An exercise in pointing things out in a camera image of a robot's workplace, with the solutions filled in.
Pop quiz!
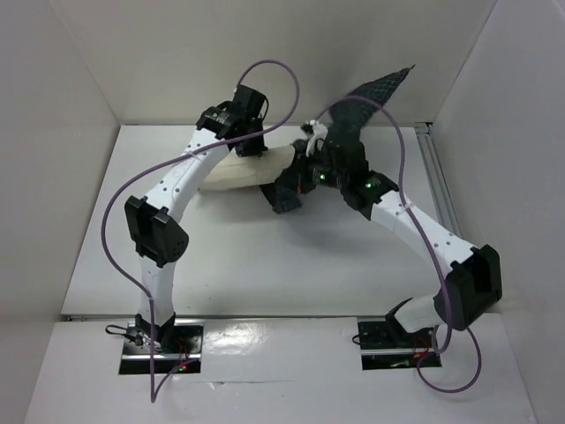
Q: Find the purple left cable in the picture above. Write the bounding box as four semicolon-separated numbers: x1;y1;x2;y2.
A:
101;59;301;404

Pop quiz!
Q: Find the cream pillow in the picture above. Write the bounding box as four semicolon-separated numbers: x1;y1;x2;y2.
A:
200;145;295;192

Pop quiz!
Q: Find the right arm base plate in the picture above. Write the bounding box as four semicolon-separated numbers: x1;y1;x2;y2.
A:
351;319;433;371

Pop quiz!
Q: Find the aluminium rail frame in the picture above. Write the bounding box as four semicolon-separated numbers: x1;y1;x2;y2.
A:
414;122;486;314

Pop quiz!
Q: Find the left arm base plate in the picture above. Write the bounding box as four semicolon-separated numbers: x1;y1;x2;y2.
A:
105;319;204;375

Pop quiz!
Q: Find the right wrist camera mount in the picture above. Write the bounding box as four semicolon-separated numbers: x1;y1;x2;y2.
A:
301;119;328;156

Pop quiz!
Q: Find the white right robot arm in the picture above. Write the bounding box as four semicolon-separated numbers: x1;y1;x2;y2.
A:
292;140;502;346

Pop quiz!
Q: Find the purple cable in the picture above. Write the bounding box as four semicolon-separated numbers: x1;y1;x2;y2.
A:
313;97;483;393
101;59;301;404

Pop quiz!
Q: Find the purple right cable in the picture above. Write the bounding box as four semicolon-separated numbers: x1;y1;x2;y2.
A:
313;97;483;393

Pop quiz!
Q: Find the dark checked pillowcase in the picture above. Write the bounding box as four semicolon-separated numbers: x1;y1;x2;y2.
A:
260;63;418;216

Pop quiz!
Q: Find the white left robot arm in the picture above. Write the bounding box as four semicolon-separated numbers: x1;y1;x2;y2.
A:
124;85;268;352

